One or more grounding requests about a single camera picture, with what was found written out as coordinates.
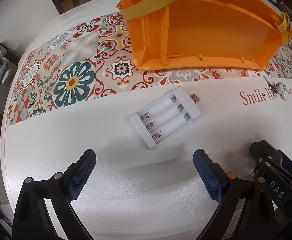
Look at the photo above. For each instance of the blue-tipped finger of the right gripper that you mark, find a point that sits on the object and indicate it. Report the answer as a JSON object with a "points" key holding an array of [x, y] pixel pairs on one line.
{"points": [[286, 162]]}

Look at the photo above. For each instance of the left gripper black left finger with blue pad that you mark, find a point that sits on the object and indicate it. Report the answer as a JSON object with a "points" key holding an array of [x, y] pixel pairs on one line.
{"points": [[31, 217]]}

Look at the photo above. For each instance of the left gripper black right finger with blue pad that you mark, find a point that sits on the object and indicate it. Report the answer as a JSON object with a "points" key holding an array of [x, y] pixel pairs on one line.
{"points": [[245, 209]]}

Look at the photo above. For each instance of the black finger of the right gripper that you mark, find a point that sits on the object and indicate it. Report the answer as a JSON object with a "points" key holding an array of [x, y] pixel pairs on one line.
{"points": [[263, 150]]}

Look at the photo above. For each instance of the white battery charger with USB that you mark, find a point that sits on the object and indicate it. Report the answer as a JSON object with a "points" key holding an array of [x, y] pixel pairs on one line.
{"points": [[166, 117]]}

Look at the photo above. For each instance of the orange plastic storage box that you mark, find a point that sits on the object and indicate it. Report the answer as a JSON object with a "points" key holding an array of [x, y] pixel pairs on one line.
{"points": [[168, 34]]}

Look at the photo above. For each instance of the black upright vacuum cleaner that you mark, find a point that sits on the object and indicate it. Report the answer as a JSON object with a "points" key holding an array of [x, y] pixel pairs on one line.
{"points": [[10, 55]]}

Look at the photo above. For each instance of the patterned tile table runner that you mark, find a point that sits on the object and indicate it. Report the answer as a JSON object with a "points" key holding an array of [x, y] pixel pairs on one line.
{"points": [[94, 59]]}

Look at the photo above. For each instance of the keychain with white figurine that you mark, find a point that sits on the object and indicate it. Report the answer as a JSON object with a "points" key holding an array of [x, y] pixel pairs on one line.
{"points": [[278, 88]]}

